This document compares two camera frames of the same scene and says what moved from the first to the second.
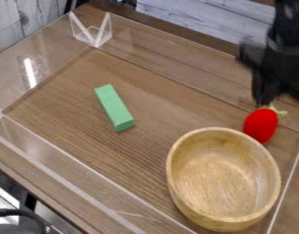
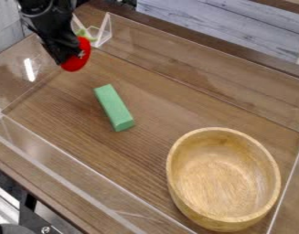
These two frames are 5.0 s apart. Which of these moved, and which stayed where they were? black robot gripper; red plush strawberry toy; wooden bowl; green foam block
Moved: black robot gripper; red plush strawberry toy
Stayed: green foam block; wooden bowl
